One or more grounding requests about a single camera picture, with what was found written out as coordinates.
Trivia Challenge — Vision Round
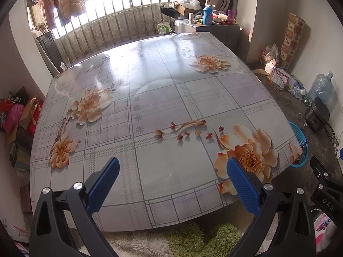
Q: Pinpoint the bag of plastic bottles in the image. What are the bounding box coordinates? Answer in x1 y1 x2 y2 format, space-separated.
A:
288 75 308 100

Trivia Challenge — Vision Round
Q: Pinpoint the white power cable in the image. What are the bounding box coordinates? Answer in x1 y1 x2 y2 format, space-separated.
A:
325 124 343 166

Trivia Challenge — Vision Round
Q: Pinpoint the clear bag of colourful items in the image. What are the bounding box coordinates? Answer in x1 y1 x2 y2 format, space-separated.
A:
269 66 291 91

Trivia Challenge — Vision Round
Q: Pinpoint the patterned cardboard panel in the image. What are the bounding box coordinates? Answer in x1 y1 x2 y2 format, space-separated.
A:
280 13 306 70

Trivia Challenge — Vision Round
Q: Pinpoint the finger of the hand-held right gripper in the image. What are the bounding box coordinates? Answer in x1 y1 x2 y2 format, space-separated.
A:
310 155 343 194

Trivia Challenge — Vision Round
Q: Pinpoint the blue plastic basket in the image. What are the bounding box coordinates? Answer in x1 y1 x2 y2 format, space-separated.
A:
288 121 309 169

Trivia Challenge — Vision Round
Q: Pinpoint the black rice cooker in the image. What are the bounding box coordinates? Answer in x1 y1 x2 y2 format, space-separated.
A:
305 96 331 132

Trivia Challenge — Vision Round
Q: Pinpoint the dark grey cabinet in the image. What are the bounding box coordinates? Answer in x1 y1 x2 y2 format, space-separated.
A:
196 24 242 60

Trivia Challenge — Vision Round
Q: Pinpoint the green white bag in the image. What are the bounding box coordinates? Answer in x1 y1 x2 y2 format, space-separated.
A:
157 19 172 35

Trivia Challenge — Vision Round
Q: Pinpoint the round metal tin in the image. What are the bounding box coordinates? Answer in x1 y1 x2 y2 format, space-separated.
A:
9 142 20 167

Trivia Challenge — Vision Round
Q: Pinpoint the pink plastic bag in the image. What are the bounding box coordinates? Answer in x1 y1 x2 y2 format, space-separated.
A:
3 104 25 135

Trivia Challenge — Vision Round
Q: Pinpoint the blue detergent bottle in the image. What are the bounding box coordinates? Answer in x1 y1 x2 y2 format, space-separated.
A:
202 5 214 26

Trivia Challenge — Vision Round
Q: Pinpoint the metal balcony railing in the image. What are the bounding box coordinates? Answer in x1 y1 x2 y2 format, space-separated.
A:
51 0 196 65

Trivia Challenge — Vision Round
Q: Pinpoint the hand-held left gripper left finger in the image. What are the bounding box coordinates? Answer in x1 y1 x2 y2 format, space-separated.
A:
29 157 120 257

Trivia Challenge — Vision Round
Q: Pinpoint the white appliance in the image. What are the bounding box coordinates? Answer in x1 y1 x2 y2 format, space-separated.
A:
175 19 204 34

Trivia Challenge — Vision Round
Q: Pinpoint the red crumpled bag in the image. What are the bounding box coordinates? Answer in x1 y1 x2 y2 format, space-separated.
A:
0 99 14 113

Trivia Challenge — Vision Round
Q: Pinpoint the large clear water jug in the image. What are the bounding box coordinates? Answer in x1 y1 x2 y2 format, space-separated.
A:
308 71 335 105

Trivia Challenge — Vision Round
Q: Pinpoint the black printed box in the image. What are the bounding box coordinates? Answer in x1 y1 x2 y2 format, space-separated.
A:
8 86 30 105

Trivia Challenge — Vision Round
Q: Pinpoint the hanging brown jacket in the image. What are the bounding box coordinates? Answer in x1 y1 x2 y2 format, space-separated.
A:
40 0 64 30

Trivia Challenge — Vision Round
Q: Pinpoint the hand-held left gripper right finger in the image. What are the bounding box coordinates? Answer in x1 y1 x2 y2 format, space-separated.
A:
226 157 317 257

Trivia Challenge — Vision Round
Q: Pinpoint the green white fuzzy cloth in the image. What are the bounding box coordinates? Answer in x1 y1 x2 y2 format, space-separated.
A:
80 221 279 257

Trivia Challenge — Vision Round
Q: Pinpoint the pink printed cloth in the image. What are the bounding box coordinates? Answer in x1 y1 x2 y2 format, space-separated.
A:
313 214 338 247

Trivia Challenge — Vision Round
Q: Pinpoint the cardboard box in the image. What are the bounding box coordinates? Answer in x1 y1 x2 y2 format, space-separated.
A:
175 3 203 16

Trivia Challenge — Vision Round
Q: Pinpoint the white floor plastic bag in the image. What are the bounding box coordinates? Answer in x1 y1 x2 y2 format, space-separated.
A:
261 43 280 65

